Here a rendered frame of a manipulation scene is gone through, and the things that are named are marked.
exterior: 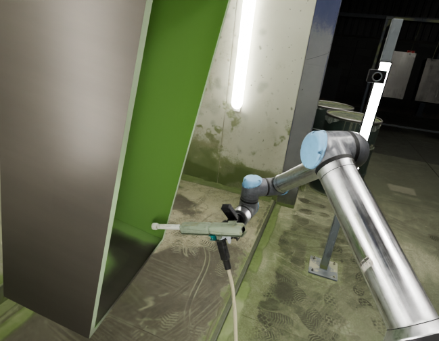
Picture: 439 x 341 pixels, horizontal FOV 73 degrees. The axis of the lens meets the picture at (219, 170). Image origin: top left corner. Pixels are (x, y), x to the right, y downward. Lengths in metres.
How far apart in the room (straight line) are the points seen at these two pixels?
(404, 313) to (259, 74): 2.31
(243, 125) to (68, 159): 2.22
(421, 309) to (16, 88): 1.05
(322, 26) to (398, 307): 2.26
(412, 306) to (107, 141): 0.78
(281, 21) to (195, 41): 1.60
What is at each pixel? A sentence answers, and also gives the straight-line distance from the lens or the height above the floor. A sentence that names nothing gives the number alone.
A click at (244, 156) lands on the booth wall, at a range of 2.97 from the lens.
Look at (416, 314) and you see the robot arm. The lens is 0.82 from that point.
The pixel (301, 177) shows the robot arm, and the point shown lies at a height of 0.96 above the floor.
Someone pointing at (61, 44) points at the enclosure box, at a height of 1.39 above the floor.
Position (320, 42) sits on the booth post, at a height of 1.53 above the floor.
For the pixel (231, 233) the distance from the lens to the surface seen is 1.20.
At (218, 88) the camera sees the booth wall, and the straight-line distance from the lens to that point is 2.92.
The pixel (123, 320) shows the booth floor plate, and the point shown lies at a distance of 1.82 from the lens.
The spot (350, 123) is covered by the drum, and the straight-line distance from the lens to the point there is 3.26.
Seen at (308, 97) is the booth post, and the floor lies 1.09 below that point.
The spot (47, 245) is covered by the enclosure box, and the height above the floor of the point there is 0.82.
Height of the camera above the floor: 1.42
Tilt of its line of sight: 23 degrees down
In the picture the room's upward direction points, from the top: 6 degrees clockwise
